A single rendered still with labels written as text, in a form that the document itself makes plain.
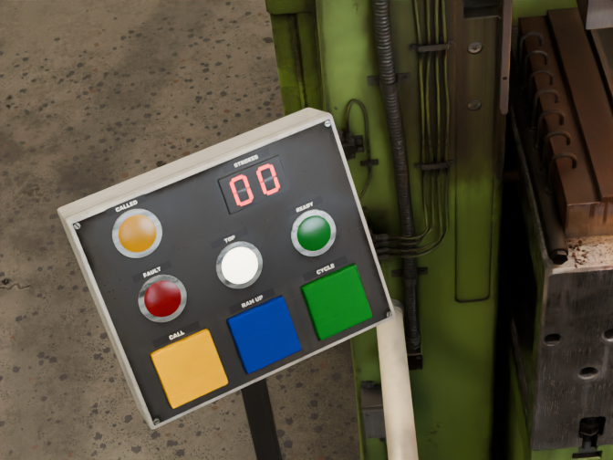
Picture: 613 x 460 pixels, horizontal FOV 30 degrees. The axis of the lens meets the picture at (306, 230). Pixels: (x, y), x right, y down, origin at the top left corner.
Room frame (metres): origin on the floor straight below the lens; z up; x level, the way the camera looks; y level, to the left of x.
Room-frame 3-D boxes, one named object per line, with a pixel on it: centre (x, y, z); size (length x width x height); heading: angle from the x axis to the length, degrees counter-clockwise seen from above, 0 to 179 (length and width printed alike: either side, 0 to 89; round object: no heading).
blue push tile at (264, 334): (0.88, 0.07, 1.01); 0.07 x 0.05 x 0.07; 111
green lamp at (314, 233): (0.96, -0.01, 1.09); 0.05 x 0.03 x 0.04; 86
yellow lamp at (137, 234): (0.92, 0.19, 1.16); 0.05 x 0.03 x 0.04; 86
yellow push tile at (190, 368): (0.84, 0.16, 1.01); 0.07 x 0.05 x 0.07; 111
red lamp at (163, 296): (0.88, 0.18, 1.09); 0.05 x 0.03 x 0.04; 86
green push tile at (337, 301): (0.91, -0.02, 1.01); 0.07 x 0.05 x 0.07; 111
